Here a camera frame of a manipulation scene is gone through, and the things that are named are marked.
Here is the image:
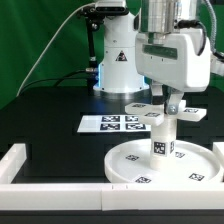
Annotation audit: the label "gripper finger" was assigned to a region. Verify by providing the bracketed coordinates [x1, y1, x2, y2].
[151, 82, 164, 105]
[165, 87, 184, 115]

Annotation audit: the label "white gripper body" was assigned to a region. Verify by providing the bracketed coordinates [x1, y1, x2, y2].
[135, 29, 210, 92]

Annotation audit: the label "white cross-shaped table base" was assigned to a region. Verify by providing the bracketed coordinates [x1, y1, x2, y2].
[125, 100, 207, 126]

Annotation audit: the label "white round table top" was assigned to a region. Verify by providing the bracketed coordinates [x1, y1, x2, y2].
[104, 139, 224, 185]

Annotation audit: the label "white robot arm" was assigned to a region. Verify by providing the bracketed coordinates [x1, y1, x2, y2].
[93, 0, 224, 115]

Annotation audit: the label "white marker sheet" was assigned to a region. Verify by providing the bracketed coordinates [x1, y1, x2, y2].
[77, 115, 151, 133]

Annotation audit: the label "white left fence bar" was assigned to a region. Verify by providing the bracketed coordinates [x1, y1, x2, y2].
[0, 144, 27, 184]

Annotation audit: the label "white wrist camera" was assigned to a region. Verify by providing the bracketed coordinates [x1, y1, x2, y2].
[210, 55, 224, 77]

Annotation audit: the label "black cable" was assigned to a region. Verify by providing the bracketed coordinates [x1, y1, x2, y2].
[22, 69, 98, 89]

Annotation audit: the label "black camera stand pole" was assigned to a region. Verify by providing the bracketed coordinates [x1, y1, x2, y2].
[79, 4, 104, 96]

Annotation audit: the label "white cable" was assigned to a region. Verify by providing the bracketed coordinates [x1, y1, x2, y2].
[15, 3, 95, 98]

